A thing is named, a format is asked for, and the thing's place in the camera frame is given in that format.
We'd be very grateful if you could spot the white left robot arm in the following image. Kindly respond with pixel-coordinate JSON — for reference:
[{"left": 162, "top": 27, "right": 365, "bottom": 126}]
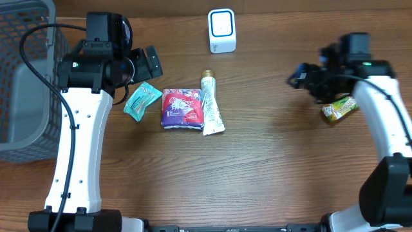
[{"left": 28, "top": 12, "right": 162, "bottom": 232}]

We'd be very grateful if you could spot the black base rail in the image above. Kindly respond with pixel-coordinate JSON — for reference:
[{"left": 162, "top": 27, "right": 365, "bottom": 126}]
[{"left": 144, "top": 224, "right": 326, "bottom": 232}]

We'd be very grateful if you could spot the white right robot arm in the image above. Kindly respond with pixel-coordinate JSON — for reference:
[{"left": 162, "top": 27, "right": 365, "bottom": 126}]
[{"left": 287, "top": 32, "right": 411, "bottom": 231}]

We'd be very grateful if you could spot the teal wet wipes pack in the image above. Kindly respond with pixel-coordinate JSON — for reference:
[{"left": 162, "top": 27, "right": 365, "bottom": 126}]
[{"left": 124, "top": 82, "right": 162, "bottom": 122}]

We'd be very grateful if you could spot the green juice carton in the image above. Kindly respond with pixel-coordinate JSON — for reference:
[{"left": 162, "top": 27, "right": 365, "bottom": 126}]
[{"left": 322, "top": 96, "right": 358, "bottom": 122}]

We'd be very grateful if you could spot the red purple pad pack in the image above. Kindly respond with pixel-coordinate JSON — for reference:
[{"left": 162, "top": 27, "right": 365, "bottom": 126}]
[{"left": 161, "top": 89, "right": 204, "bottom": 130}]

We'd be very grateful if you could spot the white barcode scanner box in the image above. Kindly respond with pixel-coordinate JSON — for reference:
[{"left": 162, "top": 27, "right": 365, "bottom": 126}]
[{"left": 207, "top": 8, "right": 237, "bottom": 53}]

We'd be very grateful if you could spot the white tube gold cap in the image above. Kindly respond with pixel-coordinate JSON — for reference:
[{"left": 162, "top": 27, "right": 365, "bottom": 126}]
[{"left": 201, "top": 70, "right": 225, "bottom": 136}]

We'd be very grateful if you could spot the grey plastic mesh basket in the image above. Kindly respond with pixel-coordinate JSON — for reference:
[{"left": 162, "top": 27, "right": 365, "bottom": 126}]
[{"left": 1, "top": 0, "right": 61, "bottom": 162}]

